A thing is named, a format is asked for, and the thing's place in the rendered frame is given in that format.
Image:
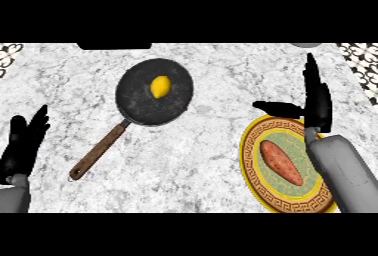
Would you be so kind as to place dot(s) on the yellow lemon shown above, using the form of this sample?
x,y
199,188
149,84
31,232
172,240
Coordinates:
x,y
159,87

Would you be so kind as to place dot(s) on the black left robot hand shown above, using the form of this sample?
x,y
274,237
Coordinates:
x,y
19,150

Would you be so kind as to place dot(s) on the grey round object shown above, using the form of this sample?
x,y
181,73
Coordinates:
x,y
305,44

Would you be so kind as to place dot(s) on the black white patterned tile panel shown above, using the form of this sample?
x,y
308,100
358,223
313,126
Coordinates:
x,y
361,66
9,55

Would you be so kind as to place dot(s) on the yellow patterned plate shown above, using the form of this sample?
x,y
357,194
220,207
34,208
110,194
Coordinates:
x,y
265,186

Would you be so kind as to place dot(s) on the black appliance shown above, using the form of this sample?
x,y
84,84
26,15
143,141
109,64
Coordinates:
x,y
113,46

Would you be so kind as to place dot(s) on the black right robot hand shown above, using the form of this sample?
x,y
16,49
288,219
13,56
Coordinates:
x,y
314,100

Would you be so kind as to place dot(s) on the orange sweet potato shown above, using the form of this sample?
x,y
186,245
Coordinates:
x,y
280,162

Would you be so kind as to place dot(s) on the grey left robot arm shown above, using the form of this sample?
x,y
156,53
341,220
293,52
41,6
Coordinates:
x,y
13,196

